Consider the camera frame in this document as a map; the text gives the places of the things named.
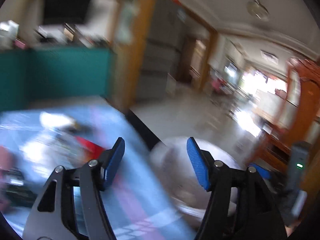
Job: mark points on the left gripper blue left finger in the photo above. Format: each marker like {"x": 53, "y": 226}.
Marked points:
{"x": 110, "y": 161}

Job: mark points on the white bag-lined trash bin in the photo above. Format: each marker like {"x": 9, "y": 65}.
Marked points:
{"x": 172, "y": 166}

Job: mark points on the teal lower kitchen cabinets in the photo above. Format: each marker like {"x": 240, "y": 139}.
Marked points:
{"x": 53, "y": 73}

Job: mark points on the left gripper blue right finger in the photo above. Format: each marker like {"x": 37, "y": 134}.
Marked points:
{"x": 199, "y": 163}

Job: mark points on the grey multi-door refrigerator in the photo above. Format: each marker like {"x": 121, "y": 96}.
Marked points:
{"x": 163, "y": 47}

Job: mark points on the wooden glass sliding door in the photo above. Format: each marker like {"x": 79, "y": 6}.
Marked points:
{"x": 129, "y": 43}

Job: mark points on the blue plaid tablecloth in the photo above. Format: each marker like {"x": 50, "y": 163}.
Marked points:
{"x": 136, "y": 204}

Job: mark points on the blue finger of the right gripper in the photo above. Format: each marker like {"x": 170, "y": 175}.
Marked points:
{"x": 265, "y": 173}

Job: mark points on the black range hood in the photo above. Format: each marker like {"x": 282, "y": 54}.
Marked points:
{"x": 65, "y": 11}

